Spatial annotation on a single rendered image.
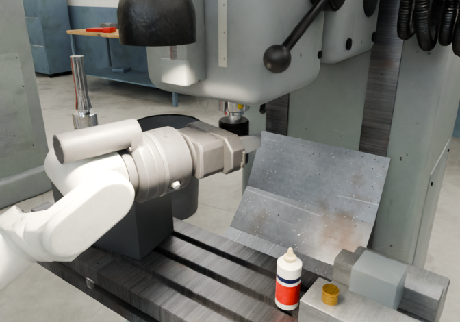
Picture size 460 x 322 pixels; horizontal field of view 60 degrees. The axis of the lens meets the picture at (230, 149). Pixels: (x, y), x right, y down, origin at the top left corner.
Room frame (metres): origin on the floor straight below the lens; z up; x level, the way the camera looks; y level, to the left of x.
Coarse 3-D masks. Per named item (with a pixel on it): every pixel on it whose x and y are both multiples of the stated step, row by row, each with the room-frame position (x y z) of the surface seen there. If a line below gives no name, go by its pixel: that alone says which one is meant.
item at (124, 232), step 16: (144, 208) 0.68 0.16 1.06; (160, 208) 0.72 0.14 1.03; (128, 224) 0.66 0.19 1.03; (144, 224) 0.67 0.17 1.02; (160, 224) 0.72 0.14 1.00; (112, 240) 0.68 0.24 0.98; (128, 240) 0.66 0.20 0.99; (144, 240) 0.67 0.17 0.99; (160, 240) 0.71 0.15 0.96; (128, 256) 0.67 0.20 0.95; (144, 256) 0.67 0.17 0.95
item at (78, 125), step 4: (88, 120) 0.76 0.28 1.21; (92, 120) 0.76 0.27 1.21; (96, 120) 0.77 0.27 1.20; (76, 124) 0.76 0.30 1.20; (80, 124) 0.75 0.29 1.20; (84, 124) 0.75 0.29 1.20; (88, 124) 0.76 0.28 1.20; (92, 124) 0.76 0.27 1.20; (96, 124) 0.77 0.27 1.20; (76, 128) 0.76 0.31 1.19; (80, 128) 0.75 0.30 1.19
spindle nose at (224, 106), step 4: (220, 104) 0.57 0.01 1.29; (224, 104) 0.57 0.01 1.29; (228, 104) 0.56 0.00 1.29; (232, 104) 0.56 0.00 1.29; (236, 104) 0.56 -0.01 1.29; (220, 108) 0.57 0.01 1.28; (224, 108) 0.57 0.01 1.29; (228, 108) 0.56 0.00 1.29; (232, 108) 0.56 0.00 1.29; (236, 108) 0.56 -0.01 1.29; (244, 108) 0.57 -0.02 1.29; (248, 108) 0.58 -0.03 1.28; (232, 112) 0.56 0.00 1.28; (236, 112) 0.56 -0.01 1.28
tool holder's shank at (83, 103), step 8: (72, 56) 0.77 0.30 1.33; (80, 56) 0.77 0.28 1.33; (72, 64) 0.77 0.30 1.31; (80, 64) 0.77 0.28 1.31; (72, 72) 0.77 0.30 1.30; (80, 72) 0.77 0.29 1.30; (80, 80) 0.77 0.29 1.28; (80, 88) 0.77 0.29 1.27; (80, 96) 0.77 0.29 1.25; (88, 96) 0.78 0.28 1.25; (80, 104) 0.76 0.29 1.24; (88, 104) 0.77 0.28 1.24; (80, 112) 0.77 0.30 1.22; (88, 112) 0.77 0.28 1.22
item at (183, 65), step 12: (192, 0) 0.48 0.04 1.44; (204, 24) 0.50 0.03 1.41; (204, 36) 0.50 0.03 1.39; (168, 48) 0.49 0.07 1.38; (180, 48) 0.48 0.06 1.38; (192, 48) 0.48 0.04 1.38; (204, 48) 0.50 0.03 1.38; (168, 60) 0.48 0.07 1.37; (180, 60) 0.47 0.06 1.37; (192, 60) 0.48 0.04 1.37; (204, 60) 0.50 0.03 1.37; (168, 72) 0.48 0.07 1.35; (180, 72) 0.47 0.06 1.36; (192, 72) 0.48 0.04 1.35; (204, 72) 0.50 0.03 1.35; (180, 84) 0.47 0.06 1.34
